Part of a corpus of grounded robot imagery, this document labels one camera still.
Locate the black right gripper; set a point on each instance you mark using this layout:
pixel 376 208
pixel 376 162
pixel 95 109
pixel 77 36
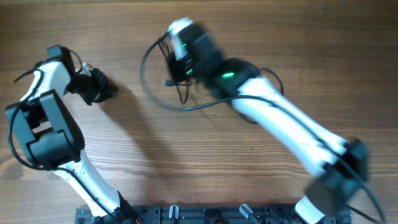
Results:
pixel 175 65

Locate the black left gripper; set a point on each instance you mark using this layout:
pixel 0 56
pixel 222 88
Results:
pixel 105 86

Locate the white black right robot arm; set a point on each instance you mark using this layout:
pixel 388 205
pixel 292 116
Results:
pixel 338 166

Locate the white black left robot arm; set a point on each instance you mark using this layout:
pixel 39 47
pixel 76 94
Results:
pixel 43 135

